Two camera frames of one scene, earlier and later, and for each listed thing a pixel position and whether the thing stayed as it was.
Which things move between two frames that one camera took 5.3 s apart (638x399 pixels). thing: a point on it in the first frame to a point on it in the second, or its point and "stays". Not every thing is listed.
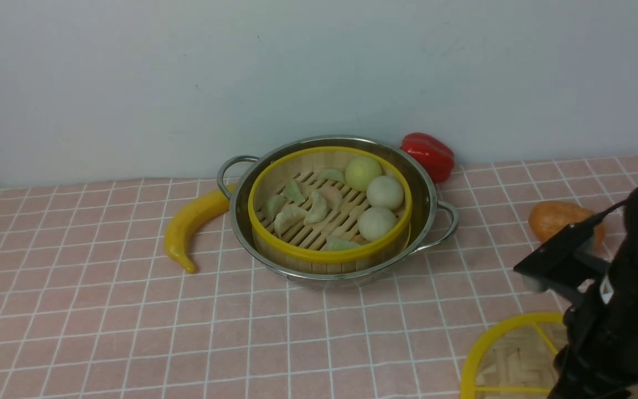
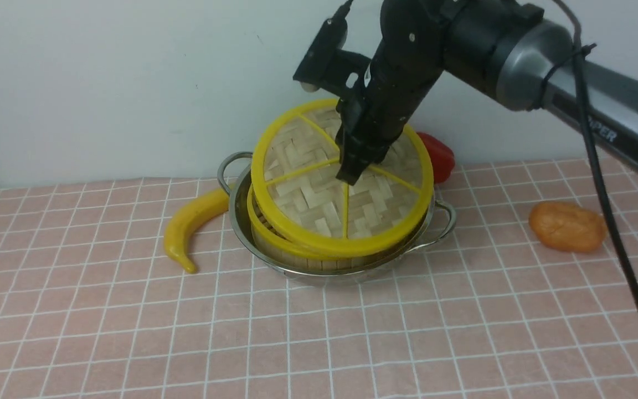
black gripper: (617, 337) to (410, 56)
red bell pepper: (437, 158) stays
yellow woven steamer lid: (516, 359) to (297, 157)
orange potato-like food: (548, 218) stays
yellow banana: (188, 218) stays
